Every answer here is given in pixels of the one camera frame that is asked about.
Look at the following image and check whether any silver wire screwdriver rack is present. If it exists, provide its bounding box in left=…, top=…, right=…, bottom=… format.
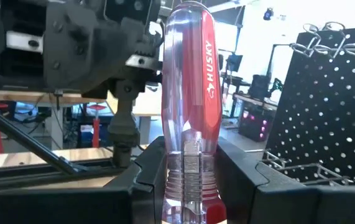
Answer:
left=290, top=17, right=355, bottom=62

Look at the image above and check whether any black perforated pegboard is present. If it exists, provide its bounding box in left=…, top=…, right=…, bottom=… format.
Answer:
left=262, top=26, right=355, bottom=187

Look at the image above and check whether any red stand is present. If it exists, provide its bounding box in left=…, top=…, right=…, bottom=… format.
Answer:
left=88, top=104, right=106, bottom=149

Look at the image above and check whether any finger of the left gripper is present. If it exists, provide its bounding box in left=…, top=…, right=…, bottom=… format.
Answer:
left=106, top=77, right=141, bottom=169

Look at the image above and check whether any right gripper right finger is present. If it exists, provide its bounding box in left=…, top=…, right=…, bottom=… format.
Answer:
left=216, top=136, right=355, bottom=224

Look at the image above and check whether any silver wire loop hook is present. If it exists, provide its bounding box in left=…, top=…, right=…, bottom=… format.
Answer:
left=262, top=149, right=292, bottom=170
left=278, top=161, right=355, bottom=187

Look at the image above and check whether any wooden background desk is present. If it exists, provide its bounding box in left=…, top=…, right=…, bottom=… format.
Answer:
left=233, top=93, right=279, bottom=113
left=0, top=88, right=162, bottom=118

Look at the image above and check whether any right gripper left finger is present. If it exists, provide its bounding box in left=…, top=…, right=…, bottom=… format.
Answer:
left=0, top=136, right=168, bottom=224

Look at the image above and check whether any black computer monitor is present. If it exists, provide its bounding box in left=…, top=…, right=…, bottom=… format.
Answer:
left=226, top=52, right=243, bottom=72

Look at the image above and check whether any black aluminium table frame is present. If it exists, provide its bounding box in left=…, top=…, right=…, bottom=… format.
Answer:
left=0, top=95, right=134, bottom=194

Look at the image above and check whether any black cabinet with pink lights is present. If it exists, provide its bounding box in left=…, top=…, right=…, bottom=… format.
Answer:
left=239, top=105, right=271, bottom=142

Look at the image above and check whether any red clear handled screwdriver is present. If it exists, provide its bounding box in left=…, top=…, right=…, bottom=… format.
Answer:
left=160, top=0, right=228, bottom=224

